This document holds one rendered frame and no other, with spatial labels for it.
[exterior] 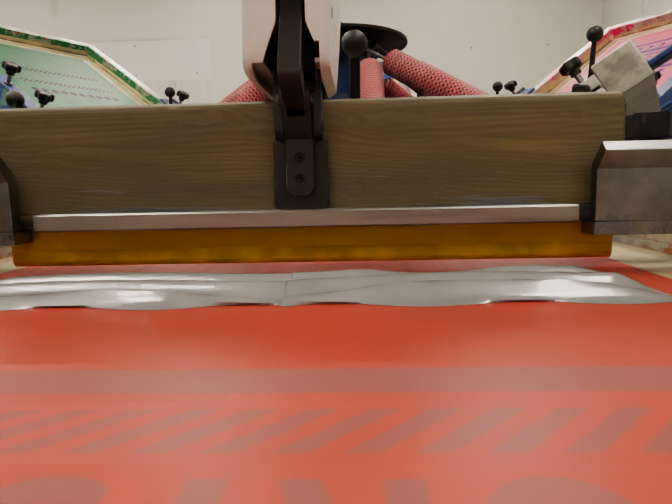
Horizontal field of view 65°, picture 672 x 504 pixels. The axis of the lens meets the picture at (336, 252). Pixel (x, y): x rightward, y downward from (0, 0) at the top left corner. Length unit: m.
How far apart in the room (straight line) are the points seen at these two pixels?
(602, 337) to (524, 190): 0.15
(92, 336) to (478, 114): 0.24
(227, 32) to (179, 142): 4.42
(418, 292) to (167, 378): 0.13
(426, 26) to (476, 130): 4.35
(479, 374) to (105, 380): 0.11
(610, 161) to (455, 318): 0.15
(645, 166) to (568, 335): 0.16
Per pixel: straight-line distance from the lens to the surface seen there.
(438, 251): 0.34
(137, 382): 0.17
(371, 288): 0.25
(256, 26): 0.30
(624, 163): 0.34
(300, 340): 0.19
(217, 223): 0.32
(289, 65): 0.28
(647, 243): 0.46
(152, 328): 0.22
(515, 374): 0.16
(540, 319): 0.22
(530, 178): 0.34
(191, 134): 0.34
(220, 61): 4.71
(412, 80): 1.03
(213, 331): 0.21
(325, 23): 0.30
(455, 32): 4.69
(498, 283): 0.26
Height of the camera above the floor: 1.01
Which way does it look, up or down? 8 degrees down
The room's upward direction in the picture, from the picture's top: 1 degrees counter-clockwise
